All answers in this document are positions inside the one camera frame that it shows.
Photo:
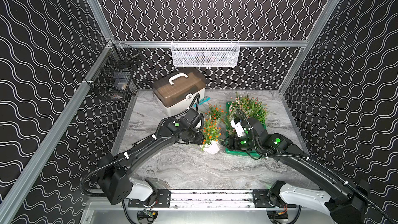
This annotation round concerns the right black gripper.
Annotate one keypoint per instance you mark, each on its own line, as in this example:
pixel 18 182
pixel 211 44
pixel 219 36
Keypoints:
pixel 232 143

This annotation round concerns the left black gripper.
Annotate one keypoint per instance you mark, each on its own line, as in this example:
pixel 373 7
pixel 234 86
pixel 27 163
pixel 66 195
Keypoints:
pixel 195 137

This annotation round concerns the green plastic storage tray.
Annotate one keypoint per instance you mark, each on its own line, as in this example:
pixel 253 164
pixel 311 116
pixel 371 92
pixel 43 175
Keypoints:
pixel 259 130

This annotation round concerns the pink red flower plant pot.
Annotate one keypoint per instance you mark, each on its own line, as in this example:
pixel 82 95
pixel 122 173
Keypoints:
pixel 227 122

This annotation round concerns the orange flower potted plant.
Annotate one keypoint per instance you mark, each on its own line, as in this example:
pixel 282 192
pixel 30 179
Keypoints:
pixel 211 132

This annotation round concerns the red flower potted plant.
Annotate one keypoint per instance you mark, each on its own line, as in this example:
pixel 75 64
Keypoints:
pixel 214 112

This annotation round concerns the pink flower potted plant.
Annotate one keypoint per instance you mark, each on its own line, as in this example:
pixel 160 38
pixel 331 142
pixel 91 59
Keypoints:
pixel 240 102

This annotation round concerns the green grass potted plant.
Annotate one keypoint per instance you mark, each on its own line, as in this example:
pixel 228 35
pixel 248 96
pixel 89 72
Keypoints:
pixel 257 109

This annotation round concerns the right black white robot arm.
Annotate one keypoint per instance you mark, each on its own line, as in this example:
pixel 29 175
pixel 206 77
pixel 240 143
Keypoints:
pixel 343 200

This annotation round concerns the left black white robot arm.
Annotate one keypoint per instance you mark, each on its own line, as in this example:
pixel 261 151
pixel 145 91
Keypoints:
pixel 111 179

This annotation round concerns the white box brown lid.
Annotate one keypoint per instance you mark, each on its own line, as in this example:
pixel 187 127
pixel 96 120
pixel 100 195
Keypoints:
pixel 176 91

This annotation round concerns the teal utility knife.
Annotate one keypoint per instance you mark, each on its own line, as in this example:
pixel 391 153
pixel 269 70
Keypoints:
pixel 202 101

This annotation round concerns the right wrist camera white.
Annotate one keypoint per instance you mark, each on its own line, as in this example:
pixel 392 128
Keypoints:
pixel 236 125

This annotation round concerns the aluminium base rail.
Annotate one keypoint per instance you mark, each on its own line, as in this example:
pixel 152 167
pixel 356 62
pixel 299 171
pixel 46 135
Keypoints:
pixel 239 200

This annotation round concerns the white wire wall basket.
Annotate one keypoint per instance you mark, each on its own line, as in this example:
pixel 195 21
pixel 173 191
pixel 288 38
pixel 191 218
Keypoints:
pixel 205 53

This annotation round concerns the black wire wall basket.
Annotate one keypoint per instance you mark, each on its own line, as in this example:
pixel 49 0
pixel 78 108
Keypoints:
pixel 114 80

